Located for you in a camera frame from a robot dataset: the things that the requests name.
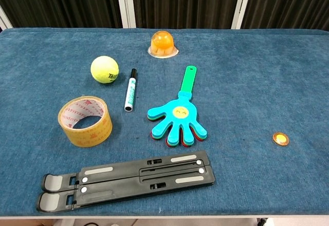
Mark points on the blue table cloth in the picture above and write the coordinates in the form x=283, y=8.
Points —
x=257, y=82

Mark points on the blue plastic hand clapper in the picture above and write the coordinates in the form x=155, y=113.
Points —
x=177, y=114

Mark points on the white frame post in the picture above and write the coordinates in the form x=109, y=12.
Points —
x=241, y=5
x=5, y=18
x=126, y=3

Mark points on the dark pleated curtain panel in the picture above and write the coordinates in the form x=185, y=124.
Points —
x=64, y=2
x=185, y=2
x=288, y=2

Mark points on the small orange disc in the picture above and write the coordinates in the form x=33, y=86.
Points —
x=280, y=139

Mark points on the white green whiteboard marker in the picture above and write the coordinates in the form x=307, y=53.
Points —
x=131, y=91

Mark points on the orange jelly cup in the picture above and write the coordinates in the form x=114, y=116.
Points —
x=162, y=43

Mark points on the black folding laptop stand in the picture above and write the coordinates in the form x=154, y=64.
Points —
x=123, y=181

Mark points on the clear packing tape roll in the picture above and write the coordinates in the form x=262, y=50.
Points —
x=102, y=131

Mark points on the yellow tennis ball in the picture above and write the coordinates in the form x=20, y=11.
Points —
x=103, y=68

